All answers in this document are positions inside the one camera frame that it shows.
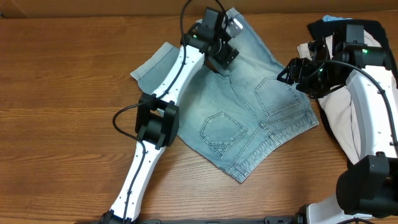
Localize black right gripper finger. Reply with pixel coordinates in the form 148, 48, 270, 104
277, 58, 299, 85
308, 40, 330, 61

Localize light blue denim shorts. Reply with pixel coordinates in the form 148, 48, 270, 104
129, 7, 320, 184

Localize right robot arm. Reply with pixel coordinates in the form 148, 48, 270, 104
277, 20, 397, 223

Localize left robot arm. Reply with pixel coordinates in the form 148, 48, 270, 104
99, 8, 239, 223

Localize black folded garment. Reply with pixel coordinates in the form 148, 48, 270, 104
307, 20, 397, 149

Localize beige folded garment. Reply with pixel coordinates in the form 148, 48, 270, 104
297, 31, 381, 164

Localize small blue cloth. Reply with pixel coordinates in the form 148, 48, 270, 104
322, 15, 351, 22

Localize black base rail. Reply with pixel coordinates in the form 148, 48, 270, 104
133, 214, 308, 224

